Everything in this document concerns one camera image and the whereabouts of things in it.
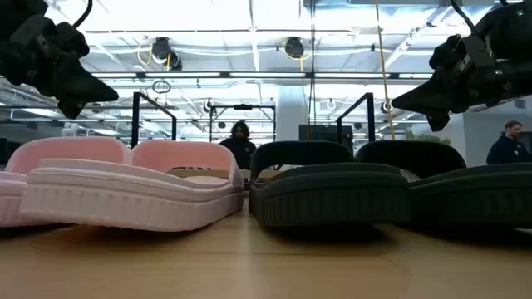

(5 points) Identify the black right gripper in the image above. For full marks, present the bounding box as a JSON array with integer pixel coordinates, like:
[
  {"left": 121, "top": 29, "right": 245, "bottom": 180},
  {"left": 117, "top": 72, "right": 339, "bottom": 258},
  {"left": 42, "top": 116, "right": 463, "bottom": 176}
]
[{"left": 391, "top": 34, "right": 532, "bottom": 133}]

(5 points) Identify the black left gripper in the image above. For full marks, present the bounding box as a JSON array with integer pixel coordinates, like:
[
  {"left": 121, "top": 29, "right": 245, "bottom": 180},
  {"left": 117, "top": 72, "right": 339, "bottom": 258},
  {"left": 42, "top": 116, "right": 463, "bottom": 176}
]
[{"left": 0, "top": 12, "right": 120, "bottom": 120}]

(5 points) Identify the pink rubber slide sandal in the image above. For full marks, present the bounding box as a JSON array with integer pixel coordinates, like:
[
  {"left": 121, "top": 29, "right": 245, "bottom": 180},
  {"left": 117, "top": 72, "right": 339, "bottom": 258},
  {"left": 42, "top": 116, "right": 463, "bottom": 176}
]
[
  {"left": 19, "top": 139, "right": 246, "bottom": 233},
  {"left": 0, "top": 136, "right": 132, "bottom": 228}
]

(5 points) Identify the black rubber slide sandal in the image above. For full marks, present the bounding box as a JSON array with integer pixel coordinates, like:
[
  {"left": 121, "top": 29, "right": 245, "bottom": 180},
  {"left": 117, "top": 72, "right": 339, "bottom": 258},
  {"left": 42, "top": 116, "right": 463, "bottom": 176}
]
[
  {"left": 355, "top": 140, "right": 532, "bottom": 230},
  {"left": 248, "top": 140, "right": 413, "bottom": 229}
]

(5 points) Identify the green artificial plant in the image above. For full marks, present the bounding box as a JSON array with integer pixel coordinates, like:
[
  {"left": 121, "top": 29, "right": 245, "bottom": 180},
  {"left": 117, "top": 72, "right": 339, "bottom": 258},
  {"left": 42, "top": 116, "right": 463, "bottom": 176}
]
[{"left": 404, "top": 130, "right": 453, "bottom": 147}]

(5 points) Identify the person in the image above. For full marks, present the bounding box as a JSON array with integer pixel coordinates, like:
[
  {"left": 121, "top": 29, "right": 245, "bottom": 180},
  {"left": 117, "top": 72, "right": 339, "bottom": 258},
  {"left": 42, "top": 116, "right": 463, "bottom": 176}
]
[
  {"left": 485, "top": 120, "right": 532, "bottom": 166},
  {"left": 218, "top": 120, "right": 259, "bottom": 171}
]

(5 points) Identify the long ceiling light strip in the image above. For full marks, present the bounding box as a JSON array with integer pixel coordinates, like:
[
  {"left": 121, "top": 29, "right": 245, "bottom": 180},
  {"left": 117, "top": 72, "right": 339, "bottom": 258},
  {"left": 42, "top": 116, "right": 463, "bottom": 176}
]
[{"left": 90, "top": 71, "right": 435, "bottom": 81}]

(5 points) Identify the yellow cable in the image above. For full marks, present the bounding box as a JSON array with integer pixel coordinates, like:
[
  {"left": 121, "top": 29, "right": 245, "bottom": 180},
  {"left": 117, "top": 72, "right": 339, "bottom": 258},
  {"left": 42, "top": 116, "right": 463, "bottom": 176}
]
[{"left": 373, "top": 0, "right": 397, "bottom": 141}]

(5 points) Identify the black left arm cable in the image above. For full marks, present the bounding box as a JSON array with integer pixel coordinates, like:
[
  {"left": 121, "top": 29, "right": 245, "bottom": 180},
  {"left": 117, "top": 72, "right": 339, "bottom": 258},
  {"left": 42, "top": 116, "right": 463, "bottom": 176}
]
[{"left": 71, "top": 0, "right": 94, "bottom": 30}]

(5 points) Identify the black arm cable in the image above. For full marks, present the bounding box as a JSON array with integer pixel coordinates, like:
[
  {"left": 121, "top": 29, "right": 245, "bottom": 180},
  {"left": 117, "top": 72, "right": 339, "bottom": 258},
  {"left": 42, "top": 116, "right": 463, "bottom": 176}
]
[
  {"left": 71, "top": 0, "right": 94, "bottom": 30},
  {"left": 450, "top": 0, "right": 480, "bottom": 37}
]

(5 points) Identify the black ceiling cable reel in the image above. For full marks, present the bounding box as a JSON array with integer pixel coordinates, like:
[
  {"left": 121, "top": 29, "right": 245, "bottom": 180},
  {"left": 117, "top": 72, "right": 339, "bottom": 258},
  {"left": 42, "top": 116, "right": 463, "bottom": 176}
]
[
  {"left": 150, "top": 36, "right": 185, "bottom": 72},
  {"left": 283, "top": 36, "right": 307, "bottom": 61}
]

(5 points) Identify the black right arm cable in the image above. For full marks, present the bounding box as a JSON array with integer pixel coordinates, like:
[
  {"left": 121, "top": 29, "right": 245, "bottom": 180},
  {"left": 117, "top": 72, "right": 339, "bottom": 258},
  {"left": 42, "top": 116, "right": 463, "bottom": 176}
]
[{"left": 450, "top": 0, "right": 480, "bottom": 37}]

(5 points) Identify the black background metal frame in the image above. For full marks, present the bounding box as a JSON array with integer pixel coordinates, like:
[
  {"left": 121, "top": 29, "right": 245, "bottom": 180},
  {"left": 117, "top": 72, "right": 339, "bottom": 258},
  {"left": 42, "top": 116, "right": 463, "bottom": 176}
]
[{"left": 209, "top": 103, "right": 278, "bottom": 143}]

